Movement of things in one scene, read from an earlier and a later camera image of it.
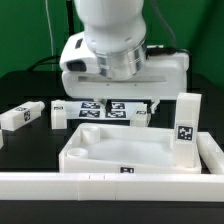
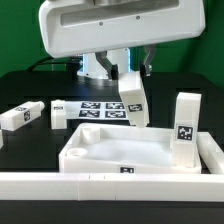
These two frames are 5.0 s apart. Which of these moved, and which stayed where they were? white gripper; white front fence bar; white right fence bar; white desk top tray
Moved: white gripper
Stayed: white right fence bar; white front fence bar; white desk top tray
